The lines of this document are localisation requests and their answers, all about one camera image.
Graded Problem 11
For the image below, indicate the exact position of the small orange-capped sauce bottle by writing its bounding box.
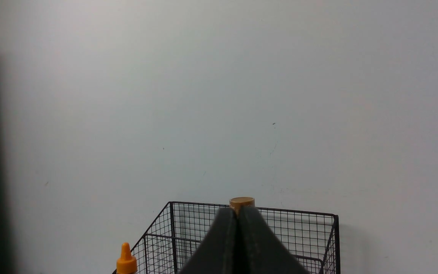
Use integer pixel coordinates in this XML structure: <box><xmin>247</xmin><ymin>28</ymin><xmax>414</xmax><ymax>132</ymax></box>
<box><xmin>116</xmin><ymin>242</ymin><xmax>138</xmax><ymax>274</ymax></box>

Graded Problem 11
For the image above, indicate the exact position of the large brown cooking wine bottle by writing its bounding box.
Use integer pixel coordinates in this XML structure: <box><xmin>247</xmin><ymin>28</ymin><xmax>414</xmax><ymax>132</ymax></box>
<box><xmin>229</xmin><ymin>196</ymin><xmax>255</xmax><ymax>215</ymax></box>

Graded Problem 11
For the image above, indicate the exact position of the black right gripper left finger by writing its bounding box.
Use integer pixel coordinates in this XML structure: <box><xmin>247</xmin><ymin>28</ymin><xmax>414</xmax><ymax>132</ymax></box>
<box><xmin>180</xmin><ymin>207</ymin><xmax>238</xmax><ymax>274</ymax></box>

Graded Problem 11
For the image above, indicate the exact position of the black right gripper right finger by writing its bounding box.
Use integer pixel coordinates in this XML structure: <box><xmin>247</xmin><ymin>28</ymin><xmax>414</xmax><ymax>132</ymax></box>
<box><xmin>239</xmin><ymin>207</ymin><xmax>309</xmax><ymax>274</ymax></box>

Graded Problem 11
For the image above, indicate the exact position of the black wire mesh rack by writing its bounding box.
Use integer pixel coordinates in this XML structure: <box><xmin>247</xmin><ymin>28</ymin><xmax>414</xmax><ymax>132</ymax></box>
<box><xmin>131</xmin><ymin>201</ymin><xmax>341</xmax><ymax>274</ymax></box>

